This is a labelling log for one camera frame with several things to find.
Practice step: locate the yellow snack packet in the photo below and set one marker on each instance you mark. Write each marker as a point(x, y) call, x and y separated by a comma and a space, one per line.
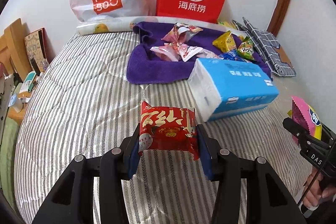
point(225, 42)

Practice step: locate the blue tissue pack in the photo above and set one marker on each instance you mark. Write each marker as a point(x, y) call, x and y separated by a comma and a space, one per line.
point(224, 88)

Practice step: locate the person's right hand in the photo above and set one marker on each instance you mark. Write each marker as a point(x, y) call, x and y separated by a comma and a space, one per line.
point(316, 194)

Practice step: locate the panda mushroom snack bag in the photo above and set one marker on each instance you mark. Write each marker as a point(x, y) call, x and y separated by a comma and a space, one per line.
point(181, 33)

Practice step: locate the blue snack packet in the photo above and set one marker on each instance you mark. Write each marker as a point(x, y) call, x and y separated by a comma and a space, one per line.
point(231, 55)

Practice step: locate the pink peach pastry packet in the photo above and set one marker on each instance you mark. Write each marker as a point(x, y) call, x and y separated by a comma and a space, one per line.
point(166, 53)

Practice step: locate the pink bear snack packet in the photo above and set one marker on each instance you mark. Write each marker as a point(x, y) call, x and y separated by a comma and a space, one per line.
point(181, 51)

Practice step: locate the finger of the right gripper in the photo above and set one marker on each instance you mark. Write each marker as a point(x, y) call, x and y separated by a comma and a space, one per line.
point(310, 147)
point(327, 135)

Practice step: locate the yellow chips bag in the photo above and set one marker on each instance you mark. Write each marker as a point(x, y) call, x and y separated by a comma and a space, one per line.
point(227, 24)

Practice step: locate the green snack packet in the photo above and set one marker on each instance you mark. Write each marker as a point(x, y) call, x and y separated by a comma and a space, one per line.
point(245, 50)

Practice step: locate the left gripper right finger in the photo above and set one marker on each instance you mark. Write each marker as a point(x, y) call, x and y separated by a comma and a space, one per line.
point(268, 199)

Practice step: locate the light pink candy packet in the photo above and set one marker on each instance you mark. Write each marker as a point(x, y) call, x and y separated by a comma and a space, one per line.
point(207, 54)

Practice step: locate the cluttered bedside table items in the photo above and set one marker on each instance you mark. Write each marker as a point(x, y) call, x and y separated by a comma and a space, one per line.
point(20, 98)

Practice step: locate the grey checked star cloth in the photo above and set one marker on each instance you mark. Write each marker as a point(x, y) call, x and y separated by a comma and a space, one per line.
point(269, 49)

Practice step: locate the brown patterned book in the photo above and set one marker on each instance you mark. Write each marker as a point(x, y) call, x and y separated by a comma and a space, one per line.
point(36, 48)

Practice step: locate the pink yellow snack bag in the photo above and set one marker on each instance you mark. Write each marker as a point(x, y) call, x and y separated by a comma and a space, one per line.
point(304, 115)

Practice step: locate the wooden headboard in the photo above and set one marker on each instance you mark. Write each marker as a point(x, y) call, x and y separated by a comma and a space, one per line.
point(13, 52)

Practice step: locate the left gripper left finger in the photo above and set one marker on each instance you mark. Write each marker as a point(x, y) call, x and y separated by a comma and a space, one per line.
point(71, 198)

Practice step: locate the striped quilted bedspread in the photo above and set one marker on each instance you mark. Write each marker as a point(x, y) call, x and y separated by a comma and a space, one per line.
point(85, 105)

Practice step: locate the red gold snack packet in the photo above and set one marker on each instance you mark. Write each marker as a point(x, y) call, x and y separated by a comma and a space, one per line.
point(167, 128)

